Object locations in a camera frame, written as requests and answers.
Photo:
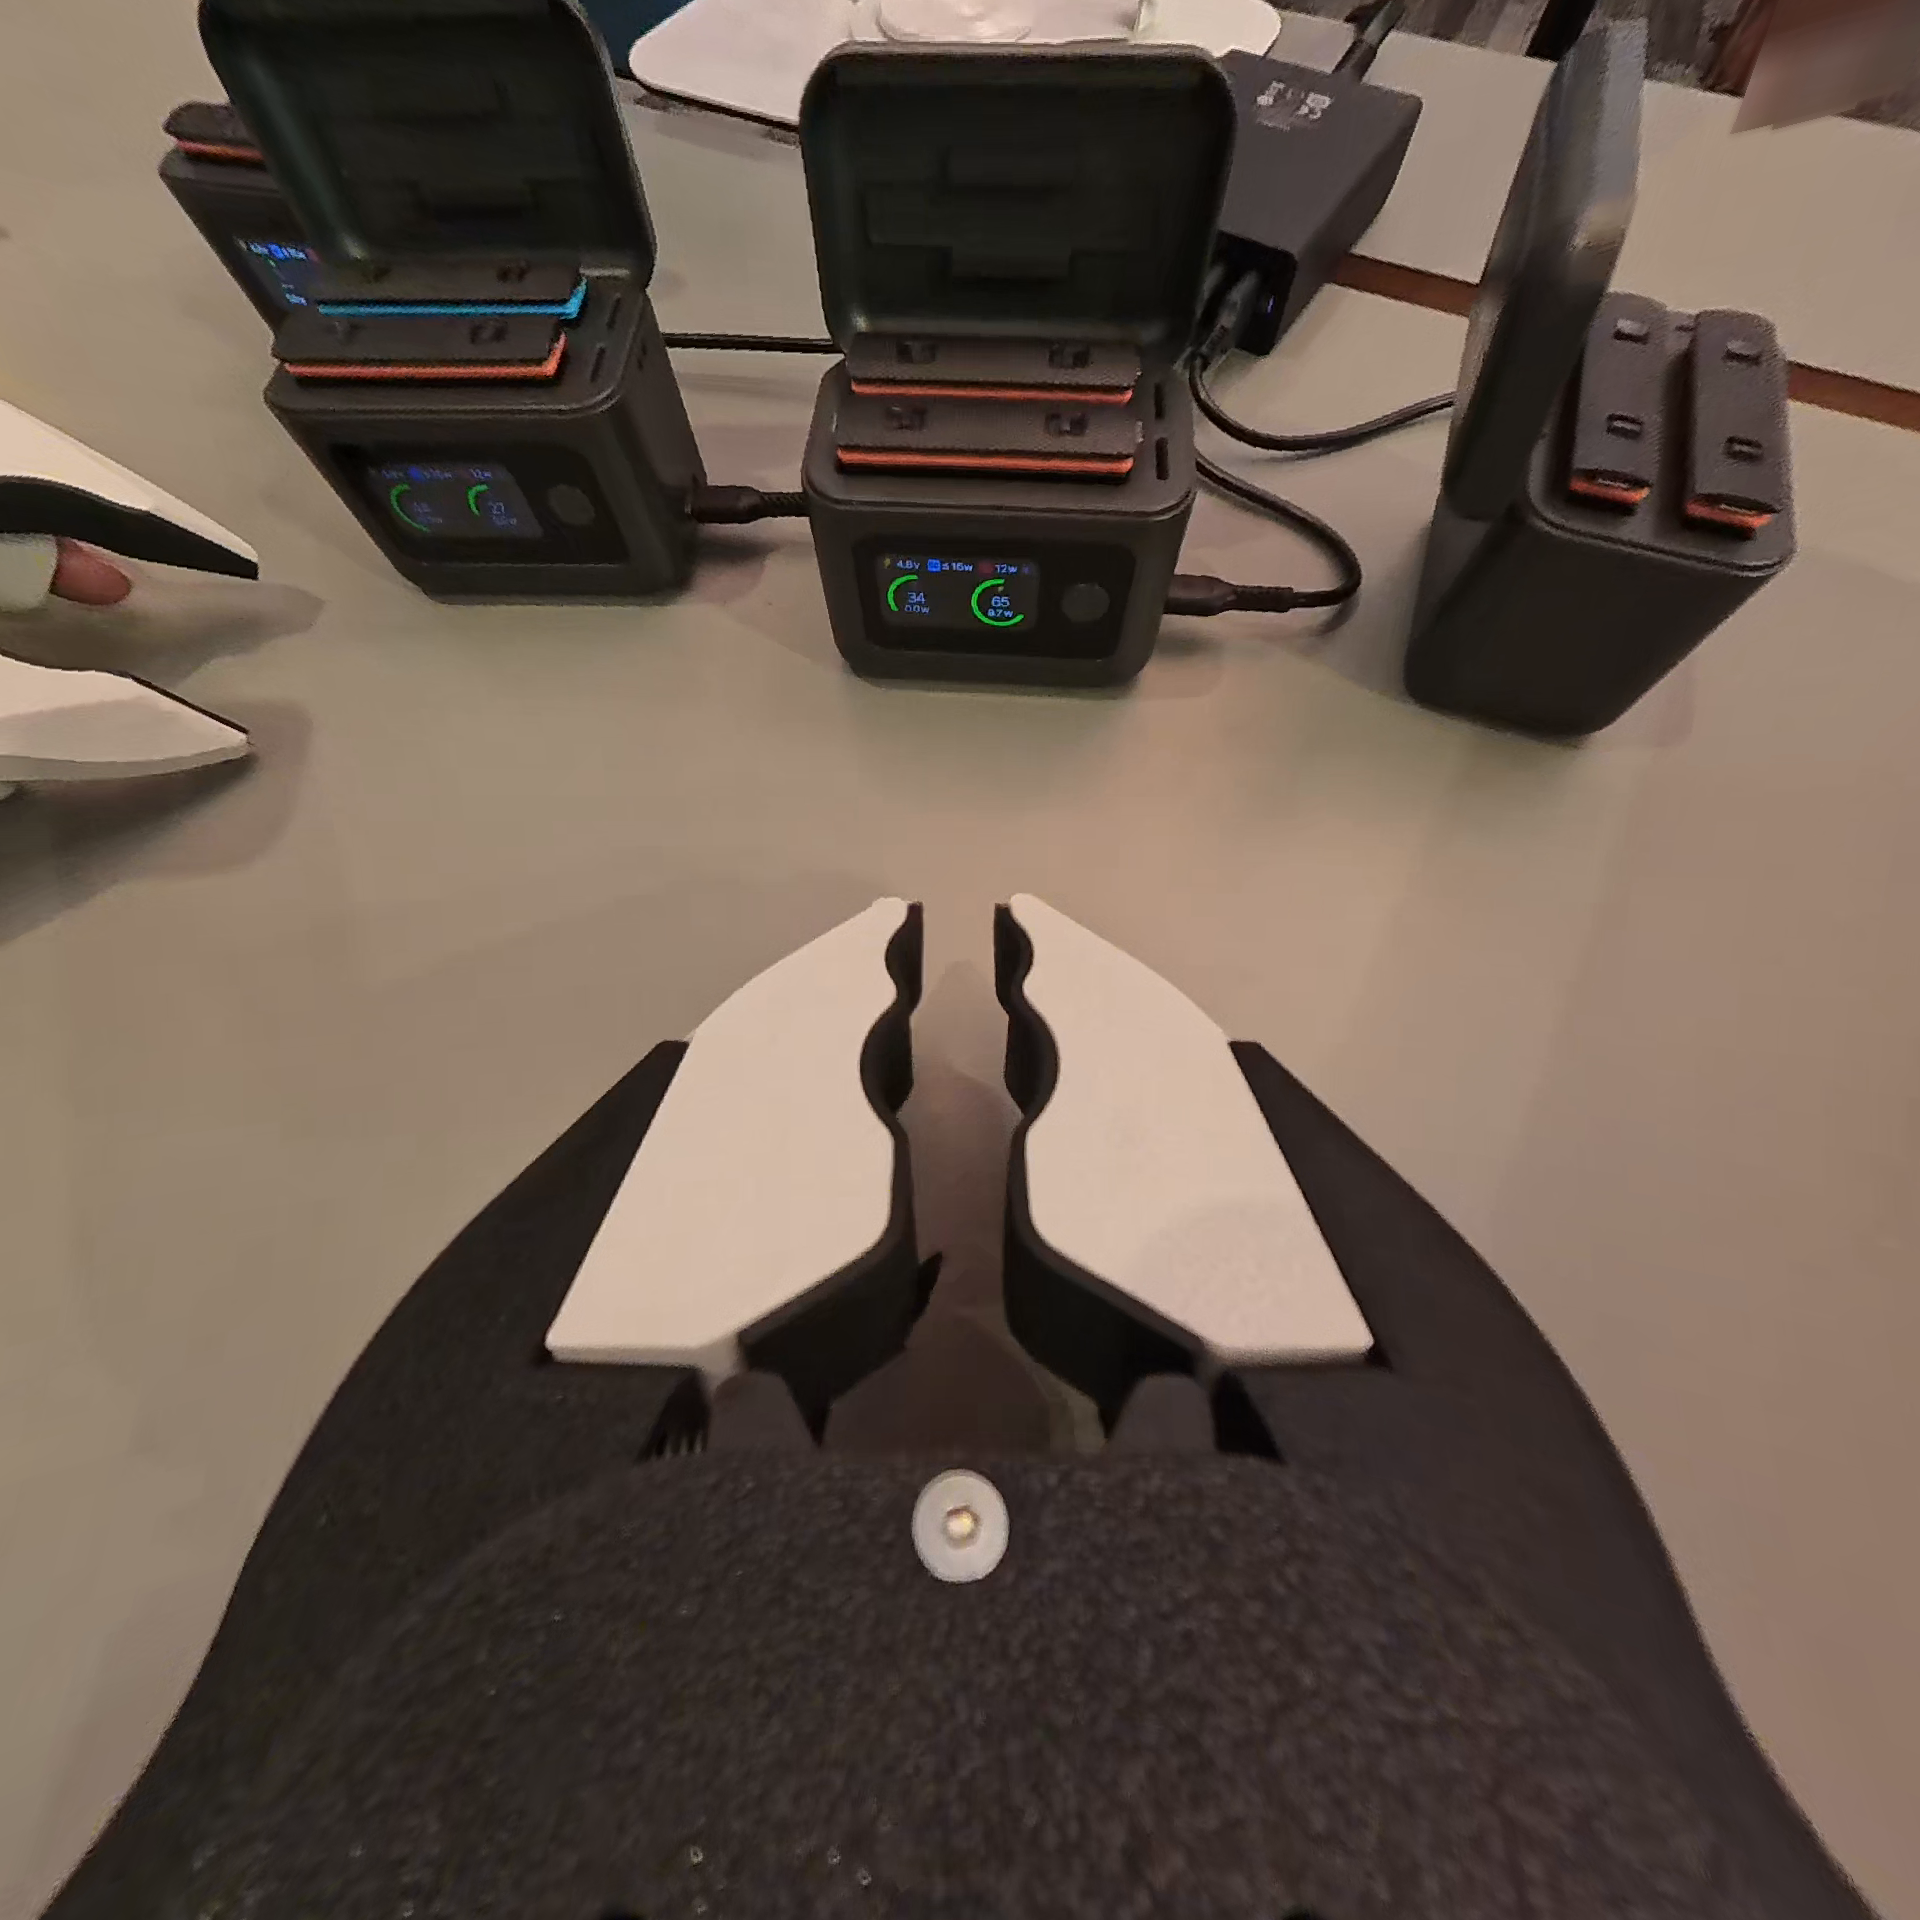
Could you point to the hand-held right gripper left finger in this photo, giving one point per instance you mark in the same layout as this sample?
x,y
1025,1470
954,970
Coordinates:
x,y
721,1184

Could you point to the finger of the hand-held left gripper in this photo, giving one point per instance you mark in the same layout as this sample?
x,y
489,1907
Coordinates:
x,y
89,481
105,726

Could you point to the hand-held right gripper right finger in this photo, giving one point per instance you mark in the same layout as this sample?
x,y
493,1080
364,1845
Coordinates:
x,y
1185,1201

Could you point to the dark grey battery charging case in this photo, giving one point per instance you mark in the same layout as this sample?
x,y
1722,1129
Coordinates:
x,y
628,450
210,210
1530,628
1154,600

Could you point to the black battery orange trim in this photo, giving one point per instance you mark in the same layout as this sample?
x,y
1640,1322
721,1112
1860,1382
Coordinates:
x,y
210,150
989,376
1732,421
1620,405
973,446
421,358

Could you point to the black battery blue trim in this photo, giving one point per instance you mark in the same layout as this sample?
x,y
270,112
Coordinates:
x,y
450,306

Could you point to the white table mat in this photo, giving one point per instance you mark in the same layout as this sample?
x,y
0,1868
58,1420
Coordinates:
x,y
721,60

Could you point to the dark grey multiport power adapter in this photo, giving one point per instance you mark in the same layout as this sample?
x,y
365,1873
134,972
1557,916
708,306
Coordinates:
x,y
1318,165

